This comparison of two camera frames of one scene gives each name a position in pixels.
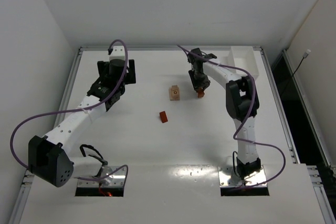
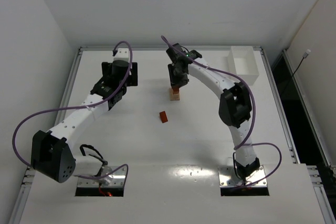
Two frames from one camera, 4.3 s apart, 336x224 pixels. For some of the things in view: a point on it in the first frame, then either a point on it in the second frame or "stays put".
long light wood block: (176, 93) stays put
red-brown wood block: (200, 93) to (175, 89)
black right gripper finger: (206, 83) to (182, 82)
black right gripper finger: (191, 73) to (171, 71)
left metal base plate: (116, 179) stays put
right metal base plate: (227, 178) stays put
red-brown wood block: (164, 117) stays put
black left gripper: (132, 70) stays put
